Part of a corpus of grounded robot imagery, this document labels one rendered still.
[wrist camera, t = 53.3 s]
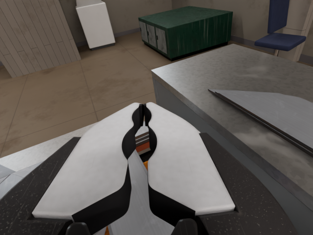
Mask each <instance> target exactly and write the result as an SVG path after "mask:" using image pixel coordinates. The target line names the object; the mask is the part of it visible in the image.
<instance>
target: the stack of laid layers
mask: <svg viewBox="0 0 313 235"><path fill-rule="evenodd" d="M135 138H136V146H139V145H141V144H144V143H146V142H148V141H149V132H146V133H144V134H141V135H139V136H137V137H135ZM134 151H135V153H136V155H137V157H138V159H139V161H140V163H141V164H142V166H143V168H144V170H145V172H146V174H147V175H148V171H147V169H146V167H145V166H144V164H143V162H142V160H141V158H140V156H139V155H138V153H137V151H136V149H135V150H134ZM108 229H109V234H110V235H113V234H112V230H111V226H110V225H108Z"/></svg>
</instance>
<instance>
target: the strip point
mask: <svg viewBox="0 0 313 235"><path fill-rule="evenodd" d="M22 179H23V177H20V176H17V175H14V174H10V175H9V176H8V177H7V178H6V179H5V180H4V181H3V182H2V183H0V193H2V192H4V191H6V190H9V189H11V188H12V187H14V186H15V185H16V184H17V183H18V182H19V181H20V180H22Z"/></svg>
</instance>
